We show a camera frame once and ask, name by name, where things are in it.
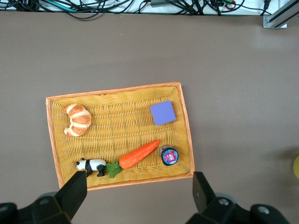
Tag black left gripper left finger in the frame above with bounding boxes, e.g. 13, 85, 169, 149
0, 171, 88, 224

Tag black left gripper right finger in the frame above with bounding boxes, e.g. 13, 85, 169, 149
186, 172, 292, 224

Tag clear yellowish tape roll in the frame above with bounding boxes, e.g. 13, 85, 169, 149
293, 154, 299, 180

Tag yellow wicker basket orange rim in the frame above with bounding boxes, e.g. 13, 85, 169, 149
45, 81, 195, 191

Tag toy panda figurine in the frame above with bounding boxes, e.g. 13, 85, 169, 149
76, 158, 107, 178

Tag small jar blue lid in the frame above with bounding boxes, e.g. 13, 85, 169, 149
159, 144, 180, 167

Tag orange toy carrot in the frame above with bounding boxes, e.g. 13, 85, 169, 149
104, 139, 161, 179

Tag toy croissant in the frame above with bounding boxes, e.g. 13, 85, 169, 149
62, 104, 92, 137

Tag purple foam cube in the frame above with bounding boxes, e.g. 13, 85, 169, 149
149, 100, 177, 126

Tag grey adapter box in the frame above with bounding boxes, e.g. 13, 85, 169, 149
149, 0, 170, 7

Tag teal cable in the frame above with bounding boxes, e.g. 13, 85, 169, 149
45, 0, 77, 13

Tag aluminium profile bracket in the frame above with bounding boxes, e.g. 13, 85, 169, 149
263, 1, 299, 29

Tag tangled black cables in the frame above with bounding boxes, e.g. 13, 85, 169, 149
0, 0, 274, 22

